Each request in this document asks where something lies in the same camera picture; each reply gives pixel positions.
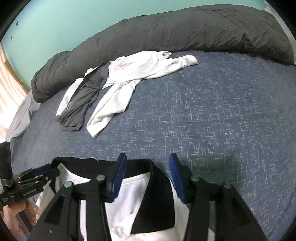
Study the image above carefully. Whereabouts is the white polo shirt black collar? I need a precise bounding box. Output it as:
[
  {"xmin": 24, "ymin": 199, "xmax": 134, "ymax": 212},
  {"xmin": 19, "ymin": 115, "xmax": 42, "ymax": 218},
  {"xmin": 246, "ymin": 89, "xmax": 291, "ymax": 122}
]
[{"xmin": 36, "ymin": 157, "xmax": 192, "ymax": 241}]

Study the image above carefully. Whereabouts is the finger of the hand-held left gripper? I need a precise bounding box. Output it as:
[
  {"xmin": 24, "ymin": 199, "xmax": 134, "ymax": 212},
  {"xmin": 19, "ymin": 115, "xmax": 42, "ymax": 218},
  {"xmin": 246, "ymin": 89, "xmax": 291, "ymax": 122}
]
[
  {"xmin": 17, "ymin": 163, "xmax": 53, "ymax": 180},
  {"xmin": 20, "ymin": 168, "xmax": 60, "ymax": 186}
]

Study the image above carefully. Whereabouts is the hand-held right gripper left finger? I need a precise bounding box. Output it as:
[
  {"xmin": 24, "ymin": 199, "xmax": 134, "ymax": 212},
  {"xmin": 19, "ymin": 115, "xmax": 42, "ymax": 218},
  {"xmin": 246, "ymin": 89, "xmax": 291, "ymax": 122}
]
[{"xmin": 30, "ymin": 153, "xmax": 127, "ymax": 241}]

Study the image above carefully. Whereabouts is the pink curtain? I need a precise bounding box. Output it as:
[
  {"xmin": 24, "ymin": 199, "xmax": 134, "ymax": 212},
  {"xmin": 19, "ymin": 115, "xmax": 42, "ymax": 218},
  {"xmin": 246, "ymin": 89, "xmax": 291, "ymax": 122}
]
[{"xmin": 0, "ymin": 43, "xmax": 30, "ymax": 137}]

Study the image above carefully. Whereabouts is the dark grey rolled duvet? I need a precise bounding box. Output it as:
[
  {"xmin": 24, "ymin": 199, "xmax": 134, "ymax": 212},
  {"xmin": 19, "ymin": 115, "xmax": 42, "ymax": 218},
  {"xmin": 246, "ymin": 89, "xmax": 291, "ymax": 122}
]
[{"xmin": 31, "ymin": 6, "xmax": 295, "ymax": 103}]

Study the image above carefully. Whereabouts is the wooden window frame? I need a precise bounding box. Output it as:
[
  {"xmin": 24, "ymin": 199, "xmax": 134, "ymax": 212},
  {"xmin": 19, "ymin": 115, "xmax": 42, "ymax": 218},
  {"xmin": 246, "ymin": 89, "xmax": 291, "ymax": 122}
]
[{"xmin": 5, "ymin": 59, "xmax": 31, "ymax": 91}]

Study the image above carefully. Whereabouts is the light grey sheet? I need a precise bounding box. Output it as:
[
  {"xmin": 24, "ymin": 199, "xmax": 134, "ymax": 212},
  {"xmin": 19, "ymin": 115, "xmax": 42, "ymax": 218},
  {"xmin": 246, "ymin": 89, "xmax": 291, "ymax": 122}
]
[{"xmin": 6, "ymin": 90, "xmax": 42, "ymax": 139}]

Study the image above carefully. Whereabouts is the dark grey garment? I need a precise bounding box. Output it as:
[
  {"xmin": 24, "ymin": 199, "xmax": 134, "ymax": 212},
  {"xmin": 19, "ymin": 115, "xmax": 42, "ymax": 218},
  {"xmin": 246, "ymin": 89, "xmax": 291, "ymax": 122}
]
[{"xmin": 55, "ymin": 60, "xmax": 111, "ymax": 132}]

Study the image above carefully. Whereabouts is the white long-sleeve shirt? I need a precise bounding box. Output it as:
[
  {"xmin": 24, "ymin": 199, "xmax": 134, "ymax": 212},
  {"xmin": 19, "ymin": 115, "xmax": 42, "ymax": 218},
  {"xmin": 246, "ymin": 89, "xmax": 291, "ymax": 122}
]
[{"xmin": 55, "ymin": 50, "xmax": 198, "ymax": 138}]

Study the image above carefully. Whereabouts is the person's left hand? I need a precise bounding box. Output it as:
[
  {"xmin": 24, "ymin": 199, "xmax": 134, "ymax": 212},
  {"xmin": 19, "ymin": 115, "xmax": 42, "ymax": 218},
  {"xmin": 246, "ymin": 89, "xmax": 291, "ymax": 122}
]
[{"xmin": 4, "ymin": 200, "xmax": 37, "ymax": 235}]

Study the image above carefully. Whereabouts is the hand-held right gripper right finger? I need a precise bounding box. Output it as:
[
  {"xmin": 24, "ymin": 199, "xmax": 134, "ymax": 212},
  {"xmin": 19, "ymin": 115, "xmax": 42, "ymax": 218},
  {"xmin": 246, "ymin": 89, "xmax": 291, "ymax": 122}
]
[{"xmin": 169, "ymin": 153, "xmax": 262, "ymax": 241}]

